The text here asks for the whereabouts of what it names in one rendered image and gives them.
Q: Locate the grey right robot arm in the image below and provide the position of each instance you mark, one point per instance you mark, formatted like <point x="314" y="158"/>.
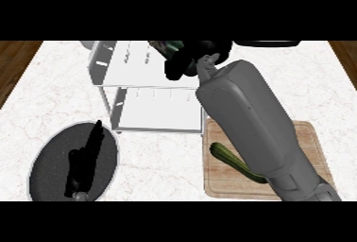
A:
<point x="252" y="119"/>

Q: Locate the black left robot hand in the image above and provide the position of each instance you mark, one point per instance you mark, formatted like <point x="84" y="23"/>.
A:
<point x="85" y="157"/>

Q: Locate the wooden cutting board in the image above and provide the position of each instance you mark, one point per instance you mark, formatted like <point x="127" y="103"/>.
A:
<point x="223" y="182"/>

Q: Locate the black rounded appliance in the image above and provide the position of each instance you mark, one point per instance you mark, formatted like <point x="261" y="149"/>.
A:
<point x="267" y="43"/>

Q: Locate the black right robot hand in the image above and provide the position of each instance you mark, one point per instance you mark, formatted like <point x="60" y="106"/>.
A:
<point x="214" y="47"/>

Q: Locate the dark grey oval plate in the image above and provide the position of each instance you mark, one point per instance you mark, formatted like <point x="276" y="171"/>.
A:
<point x="50" y="164"/>

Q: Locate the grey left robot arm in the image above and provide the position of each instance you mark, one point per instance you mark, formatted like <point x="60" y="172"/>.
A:
<point x="81" y="197"/>

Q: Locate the grey round object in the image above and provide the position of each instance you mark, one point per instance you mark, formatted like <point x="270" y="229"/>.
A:
<point x="87" y="44"/>

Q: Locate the green zucchini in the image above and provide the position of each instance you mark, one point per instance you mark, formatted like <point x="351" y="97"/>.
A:
<point x="227" y="157"/>

